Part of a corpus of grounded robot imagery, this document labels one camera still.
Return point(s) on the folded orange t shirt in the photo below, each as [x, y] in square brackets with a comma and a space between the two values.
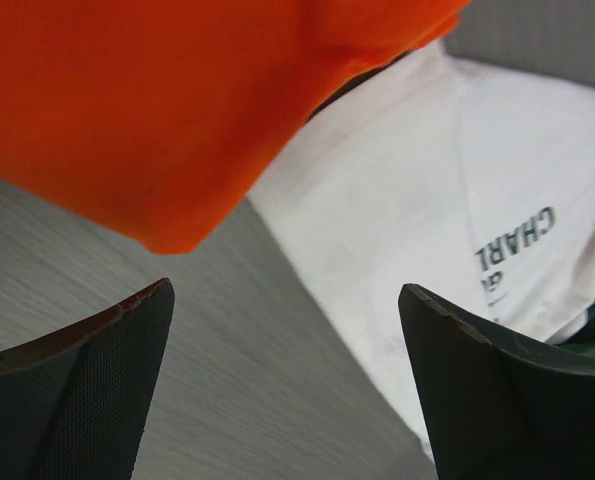
[155, 118]

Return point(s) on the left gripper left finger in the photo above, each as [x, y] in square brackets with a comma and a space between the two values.
[74, 403]

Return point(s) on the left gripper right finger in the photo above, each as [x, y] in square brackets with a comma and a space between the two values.
[497, 404]

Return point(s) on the white green raglan t shirt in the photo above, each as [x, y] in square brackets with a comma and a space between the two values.
[476, 182]

